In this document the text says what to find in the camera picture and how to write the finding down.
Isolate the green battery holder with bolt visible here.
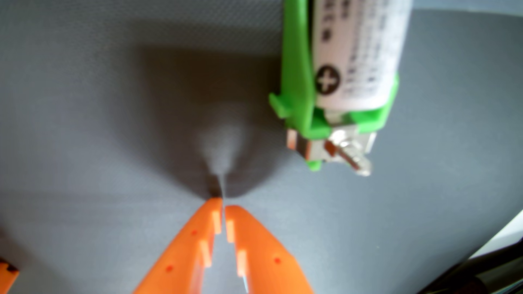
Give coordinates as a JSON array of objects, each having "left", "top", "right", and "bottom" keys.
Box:
[{"left": 268, "top": 0, "right": 400, "bottom": 177}]

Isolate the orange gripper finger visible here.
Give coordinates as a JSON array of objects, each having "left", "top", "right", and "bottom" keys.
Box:
[
  {"left": 133, "top": 198, "right": 225, "bottom": 294},
  {"left": 225, "top": 205, "right": 316, "bottom": 294}
]

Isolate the white cylindrical battery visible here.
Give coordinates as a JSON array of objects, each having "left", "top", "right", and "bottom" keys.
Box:
[{"left": 311, "top": 0, "right": 413, "bottom": 111}]

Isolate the orange plastic part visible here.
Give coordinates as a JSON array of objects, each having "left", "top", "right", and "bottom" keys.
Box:
[{"left": 0, "top": 258, "right": 20, "bottom": 294}]

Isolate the black device with mesh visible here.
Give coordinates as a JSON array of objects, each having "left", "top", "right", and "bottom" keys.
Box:
[{"left": 417, "top": 239, "right": 523, "bottom": 294}]

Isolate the dark grey mat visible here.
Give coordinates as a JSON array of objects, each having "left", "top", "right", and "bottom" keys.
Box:
[{"left": 0, "top": 0, "right": 523, "bottom": 294}]

